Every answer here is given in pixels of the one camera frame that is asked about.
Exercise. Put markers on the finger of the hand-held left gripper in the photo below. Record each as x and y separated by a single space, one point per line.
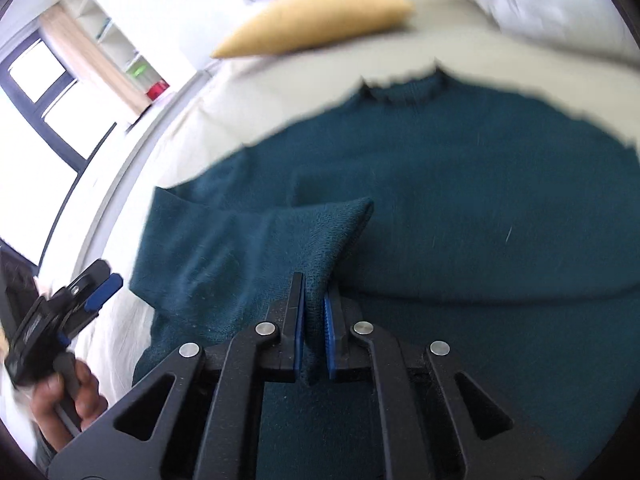
92 274
105 290

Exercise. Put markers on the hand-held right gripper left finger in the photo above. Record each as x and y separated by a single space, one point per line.
298 332

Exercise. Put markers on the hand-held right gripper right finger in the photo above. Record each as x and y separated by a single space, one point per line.
328 342

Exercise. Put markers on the teal knitted sweater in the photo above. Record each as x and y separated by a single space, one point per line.
450 210

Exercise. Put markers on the person's left hand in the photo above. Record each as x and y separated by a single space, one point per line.
60 410

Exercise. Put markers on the dark framed window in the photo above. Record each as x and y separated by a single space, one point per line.
45 105

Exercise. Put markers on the red container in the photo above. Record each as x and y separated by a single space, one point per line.
157 91

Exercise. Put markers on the green container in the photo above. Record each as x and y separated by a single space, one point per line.
137 69

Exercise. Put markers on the beige curtain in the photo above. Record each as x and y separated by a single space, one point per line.
95 57

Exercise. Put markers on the bed with beige sheet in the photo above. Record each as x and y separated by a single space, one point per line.
300 90

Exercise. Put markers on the yellow pillow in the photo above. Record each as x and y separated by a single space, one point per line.
315 17

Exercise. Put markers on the white duvet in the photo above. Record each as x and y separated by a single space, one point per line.
550 0

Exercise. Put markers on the white wall shelf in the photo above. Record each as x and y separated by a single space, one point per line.
120 25

